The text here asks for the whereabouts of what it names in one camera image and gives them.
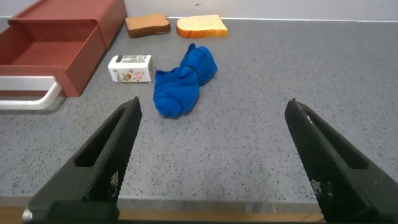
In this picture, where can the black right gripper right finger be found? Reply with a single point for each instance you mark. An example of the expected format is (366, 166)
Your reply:
(335, 171)

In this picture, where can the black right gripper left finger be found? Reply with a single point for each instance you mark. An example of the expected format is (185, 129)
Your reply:
(99, 168)

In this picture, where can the red drawer cabinet housing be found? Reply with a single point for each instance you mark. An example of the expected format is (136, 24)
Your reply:
(77, 11)

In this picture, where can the small white printed carton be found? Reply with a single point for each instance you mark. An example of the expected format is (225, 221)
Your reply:
(132, 70)

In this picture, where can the blue bundled cloth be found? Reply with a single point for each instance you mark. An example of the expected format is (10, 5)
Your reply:
(180, 87)

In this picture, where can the brown toast slice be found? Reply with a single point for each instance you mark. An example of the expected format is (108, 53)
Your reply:
(147, 24)

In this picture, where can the white bread slice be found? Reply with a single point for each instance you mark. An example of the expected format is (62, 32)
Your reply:
(200, 26)

